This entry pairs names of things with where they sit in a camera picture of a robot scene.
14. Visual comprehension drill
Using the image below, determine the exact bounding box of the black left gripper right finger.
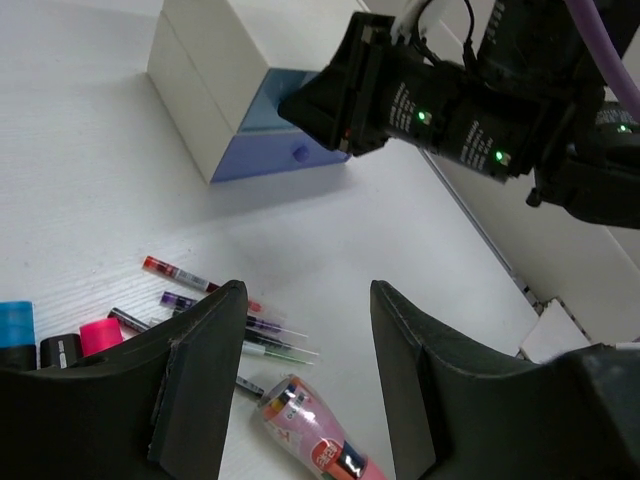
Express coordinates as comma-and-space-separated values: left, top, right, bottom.
370, 281, 639, 479

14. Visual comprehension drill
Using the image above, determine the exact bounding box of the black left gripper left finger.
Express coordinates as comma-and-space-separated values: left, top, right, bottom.
1, 280, 248, 479

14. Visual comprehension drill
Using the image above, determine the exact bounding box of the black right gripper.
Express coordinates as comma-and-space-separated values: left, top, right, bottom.
277, 13, 529, 181

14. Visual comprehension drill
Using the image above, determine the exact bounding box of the light blue small drawer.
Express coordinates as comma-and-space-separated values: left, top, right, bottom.
239, 69, 318, 133

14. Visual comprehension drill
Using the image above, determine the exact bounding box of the pink cap highlighter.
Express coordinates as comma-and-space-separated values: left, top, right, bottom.
79, 318, 124, 357

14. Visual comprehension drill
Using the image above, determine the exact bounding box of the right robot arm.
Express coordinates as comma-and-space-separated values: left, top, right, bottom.
278, 1, 639, 229

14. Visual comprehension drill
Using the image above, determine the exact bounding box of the purple lower drawer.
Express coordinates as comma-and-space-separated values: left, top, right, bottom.
210, 131, 351, 183

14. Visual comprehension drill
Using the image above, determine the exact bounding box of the black gel pen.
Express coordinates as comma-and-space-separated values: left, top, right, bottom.
236, 376, 265, 398

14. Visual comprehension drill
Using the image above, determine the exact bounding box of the green gel pen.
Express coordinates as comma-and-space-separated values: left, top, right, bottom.
242, 341, 317, 365

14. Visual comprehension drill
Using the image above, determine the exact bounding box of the black highlighter body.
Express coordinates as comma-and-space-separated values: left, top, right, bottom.
40, 333, 84, 369

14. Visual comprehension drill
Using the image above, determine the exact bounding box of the white mini drawer cabinet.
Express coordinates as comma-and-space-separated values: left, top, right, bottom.
147, 1, 270, 183

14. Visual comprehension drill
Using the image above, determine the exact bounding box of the red gel pen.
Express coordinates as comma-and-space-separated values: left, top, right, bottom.
143, 256, 220, 293

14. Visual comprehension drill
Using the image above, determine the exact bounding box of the blue cap highlighter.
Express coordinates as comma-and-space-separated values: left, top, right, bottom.
0, 301, 37, 371

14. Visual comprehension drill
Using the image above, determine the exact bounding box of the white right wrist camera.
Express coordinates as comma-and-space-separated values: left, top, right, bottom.
390, 0, 448, 45

